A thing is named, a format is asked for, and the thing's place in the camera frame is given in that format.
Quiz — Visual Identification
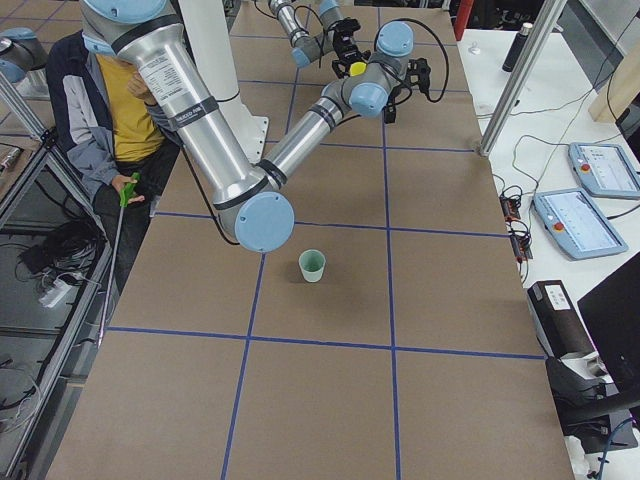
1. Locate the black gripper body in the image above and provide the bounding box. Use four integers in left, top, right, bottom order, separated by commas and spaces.
332, 30, 361, 61
384, 85, 404, 111

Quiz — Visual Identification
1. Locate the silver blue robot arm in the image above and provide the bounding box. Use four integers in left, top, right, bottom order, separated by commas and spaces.
81, 1, 414, 252
254, 0, 371, 78

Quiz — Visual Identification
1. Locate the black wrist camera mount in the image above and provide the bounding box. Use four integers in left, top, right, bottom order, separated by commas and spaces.
401, 58, 431, 100

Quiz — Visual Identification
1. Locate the green handled grabber stick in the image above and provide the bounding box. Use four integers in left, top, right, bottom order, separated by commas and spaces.
96, 172, 140, 347

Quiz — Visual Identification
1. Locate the aluminium frame post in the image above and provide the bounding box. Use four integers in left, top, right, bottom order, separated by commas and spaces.
478, 0, 567, 157

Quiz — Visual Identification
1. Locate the white power strip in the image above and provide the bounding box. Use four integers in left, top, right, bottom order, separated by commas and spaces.
39, 279, 71, 308

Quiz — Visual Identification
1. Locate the lower teach pendant tablet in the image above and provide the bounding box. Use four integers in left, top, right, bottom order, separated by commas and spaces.
533, 188, 628, 260

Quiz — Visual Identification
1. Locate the yellow plastic cup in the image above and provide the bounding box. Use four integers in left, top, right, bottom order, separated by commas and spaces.
349, 61, 367, 77

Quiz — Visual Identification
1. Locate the black camera cable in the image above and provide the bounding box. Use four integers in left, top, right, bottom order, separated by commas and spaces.
389, 19, 451, 104

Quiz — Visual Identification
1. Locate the black computer monitor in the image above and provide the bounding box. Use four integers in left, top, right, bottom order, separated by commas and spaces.
578, 254, 639, 391

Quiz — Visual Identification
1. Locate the light green plastic cup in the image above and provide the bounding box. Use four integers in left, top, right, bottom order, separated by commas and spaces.
298, 249, 326, 283

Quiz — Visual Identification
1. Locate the upper teach pendant tablet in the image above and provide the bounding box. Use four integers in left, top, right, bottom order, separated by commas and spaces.
568, 143, 639, 200

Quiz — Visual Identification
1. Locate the small electronics board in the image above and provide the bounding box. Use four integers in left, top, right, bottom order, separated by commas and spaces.
499, 195, 521, 221

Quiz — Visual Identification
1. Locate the black thermos bottle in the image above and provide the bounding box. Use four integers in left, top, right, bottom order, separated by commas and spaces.
502, 22, 533, 72

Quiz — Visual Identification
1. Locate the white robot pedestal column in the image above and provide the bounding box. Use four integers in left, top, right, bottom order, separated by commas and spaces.
179, 0, 269, 163

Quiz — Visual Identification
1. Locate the seated person yellow shirt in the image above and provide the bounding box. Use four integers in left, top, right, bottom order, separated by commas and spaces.
45, 32, 181, 288

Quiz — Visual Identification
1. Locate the teach pendant tablet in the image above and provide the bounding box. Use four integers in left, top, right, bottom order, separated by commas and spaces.
568, 143, 639, 200
533, 188, 628, 260

